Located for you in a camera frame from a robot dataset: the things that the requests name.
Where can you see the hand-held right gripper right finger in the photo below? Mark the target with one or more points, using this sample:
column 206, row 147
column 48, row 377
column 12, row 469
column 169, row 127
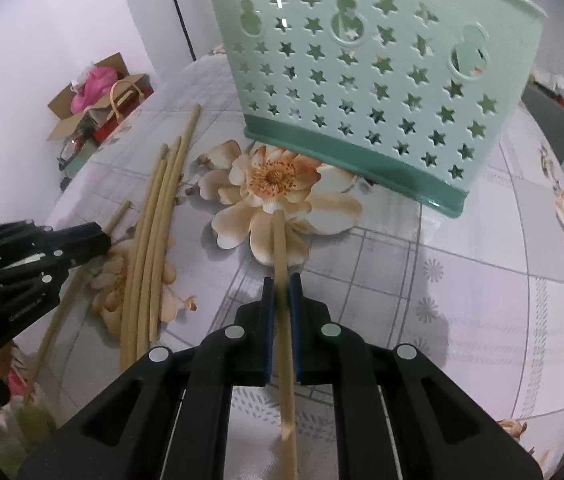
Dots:
column 296, row 330

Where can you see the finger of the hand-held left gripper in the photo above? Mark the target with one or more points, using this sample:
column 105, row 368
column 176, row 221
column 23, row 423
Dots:
column 37, row 275
column 77, row 237

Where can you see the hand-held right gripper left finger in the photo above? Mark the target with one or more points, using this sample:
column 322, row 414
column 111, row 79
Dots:
column 268, row 330

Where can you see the mint green utensil basket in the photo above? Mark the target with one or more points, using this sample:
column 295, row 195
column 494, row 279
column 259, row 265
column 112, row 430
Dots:
column 361, row 85

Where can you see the cardboard box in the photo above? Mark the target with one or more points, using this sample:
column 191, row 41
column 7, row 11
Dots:
column 64, row 122

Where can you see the red gift bag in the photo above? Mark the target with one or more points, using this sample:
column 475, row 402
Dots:
column 129, row 97

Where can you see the pink cloth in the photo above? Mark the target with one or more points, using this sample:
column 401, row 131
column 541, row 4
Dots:
column 92, row 87

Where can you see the grey cabinet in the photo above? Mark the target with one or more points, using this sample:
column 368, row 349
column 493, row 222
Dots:
column 551, row 130

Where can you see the small items pile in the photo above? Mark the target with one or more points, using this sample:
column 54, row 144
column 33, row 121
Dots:
column 556, row 87

